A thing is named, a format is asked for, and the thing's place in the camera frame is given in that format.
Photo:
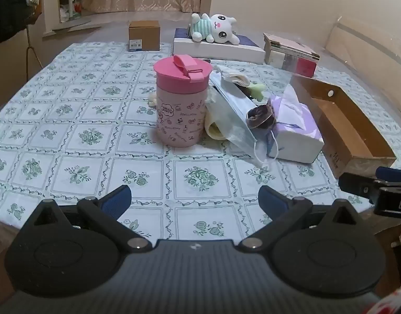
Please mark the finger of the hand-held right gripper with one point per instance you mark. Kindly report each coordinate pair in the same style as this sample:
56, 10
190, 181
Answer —
392, 173
357, 186

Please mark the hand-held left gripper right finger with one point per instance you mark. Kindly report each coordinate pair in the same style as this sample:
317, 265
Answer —
269, 200

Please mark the green floral printed tablecloth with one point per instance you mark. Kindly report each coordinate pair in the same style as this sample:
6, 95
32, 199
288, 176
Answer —
89, 104

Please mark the thin green spine book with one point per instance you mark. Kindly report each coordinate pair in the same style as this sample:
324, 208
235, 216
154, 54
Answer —
287, 53

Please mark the brown scrunchie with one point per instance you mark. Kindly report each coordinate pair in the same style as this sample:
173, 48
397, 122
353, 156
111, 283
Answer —
257, 116

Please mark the pink cover book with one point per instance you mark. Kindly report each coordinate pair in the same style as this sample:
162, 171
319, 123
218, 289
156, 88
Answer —
292, 44

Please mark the pink lidded cup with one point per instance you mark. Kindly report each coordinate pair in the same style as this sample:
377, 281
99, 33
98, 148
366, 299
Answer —
177, 111

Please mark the plastic covered mattress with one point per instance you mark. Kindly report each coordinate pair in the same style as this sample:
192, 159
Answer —
285, 23

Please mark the light green cloth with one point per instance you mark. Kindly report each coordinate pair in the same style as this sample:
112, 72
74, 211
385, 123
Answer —
257, 91

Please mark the red white printed clothing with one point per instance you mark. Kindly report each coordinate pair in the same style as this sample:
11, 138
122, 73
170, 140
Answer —
396, 304

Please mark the gold clothes rack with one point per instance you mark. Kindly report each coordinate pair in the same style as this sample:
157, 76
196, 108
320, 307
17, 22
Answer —
31, 50

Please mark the blue face mask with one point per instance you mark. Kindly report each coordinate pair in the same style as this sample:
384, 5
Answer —
233, 111

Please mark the white flat box blue top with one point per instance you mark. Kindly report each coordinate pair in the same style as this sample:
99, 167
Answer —
220, 53

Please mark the purple white tissue pack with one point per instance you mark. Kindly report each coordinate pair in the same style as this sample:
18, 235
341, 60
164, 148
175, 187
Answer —
298, 137

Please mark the plastic wrapped headboard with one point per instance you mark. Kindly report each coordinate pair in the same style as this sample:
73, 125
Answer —
367, 49

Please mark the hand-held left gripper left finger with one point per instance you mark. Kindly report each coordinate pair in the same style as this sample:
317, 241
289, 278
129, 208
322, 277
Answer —
118, 200

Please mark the small closed cardboard box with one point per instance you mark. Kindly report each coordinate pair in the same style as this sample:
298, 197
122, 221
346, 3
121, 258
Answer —
144, 34

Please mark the clear plastic zip bag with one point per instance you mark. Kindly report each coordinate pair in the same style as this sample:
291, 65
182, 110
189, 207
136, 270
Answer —
216, 104

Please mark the black jacket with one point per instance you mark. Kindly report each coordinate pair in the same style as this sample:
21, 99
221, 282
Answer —
7, 6

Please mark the white plush bunny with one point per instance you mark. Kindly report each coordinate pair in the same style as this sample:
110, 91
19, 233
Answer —
220, 27

